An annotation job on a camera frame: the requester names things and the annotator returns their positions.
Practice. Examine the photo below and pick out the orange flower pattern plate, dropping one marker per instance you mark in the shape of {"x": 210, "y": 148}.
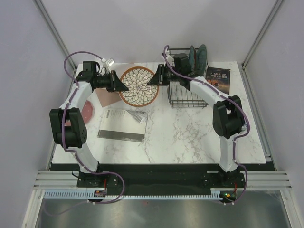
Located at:
{"x": 140, "y": 94}

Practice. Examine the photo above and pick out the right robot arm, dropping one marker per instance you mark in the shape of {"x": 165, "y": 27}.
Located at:
{"x": 228, "y": 116}

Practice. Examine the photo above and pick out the Canon manual in plastic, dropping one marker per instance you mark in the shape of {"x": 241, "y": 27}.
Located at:
{"x": 124, "y": 125}

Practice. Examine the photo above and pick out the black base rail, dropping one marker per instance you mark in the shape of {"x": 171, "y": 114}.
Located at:
{"x": 163, "y": 179}

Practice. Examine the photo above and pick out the pink cutting mat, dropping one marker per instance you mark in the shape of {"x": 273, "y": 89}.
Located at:
{"x": 106, "y": 98}

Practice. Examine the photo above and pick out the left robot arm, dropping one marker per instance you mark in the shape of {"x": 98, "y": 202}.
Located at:
{"x": 67, "y": 124}

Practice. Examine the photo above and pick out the black wire dish rack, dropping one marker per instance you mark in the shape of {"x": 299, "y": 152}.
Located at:
{"x": 181, "y": 96}

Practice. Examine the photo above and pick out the white slotted cable duct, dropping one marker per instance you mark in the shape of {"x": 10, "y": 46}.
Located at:
{"x": 102, "y": 195}

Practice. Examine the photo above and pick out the Tale of Two Cities book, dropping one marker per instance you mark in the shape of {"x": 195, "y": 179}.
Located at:
{"x": 219, "y": 78}

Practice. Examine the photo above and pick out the grey-green ceramic plate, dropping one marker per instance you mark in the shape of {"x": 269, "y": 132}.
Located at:
{"x": 201, "y": 61}

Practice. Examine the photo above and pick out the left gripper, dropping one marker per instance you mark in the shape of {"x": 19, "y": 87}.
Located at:
{"x": 115, "y": 83}

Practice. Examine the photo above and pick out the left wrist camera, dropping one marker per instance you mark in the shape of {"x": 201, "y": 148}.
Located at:
{"x": 107, "y": 62}

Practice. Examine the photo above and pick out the dark blue glazed plate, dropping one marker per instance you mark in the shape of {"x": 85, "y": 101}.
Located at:
{"x": 192, "y": 57}

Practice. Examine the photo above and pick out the pink polka dot plate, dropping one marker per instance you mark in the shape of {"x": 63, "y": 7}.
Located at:
{"x": 87, "y": 112}

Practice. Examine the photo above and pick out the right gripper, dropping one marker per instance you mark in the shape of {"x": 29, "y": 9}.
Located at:
{"x": 159, "y": 79}

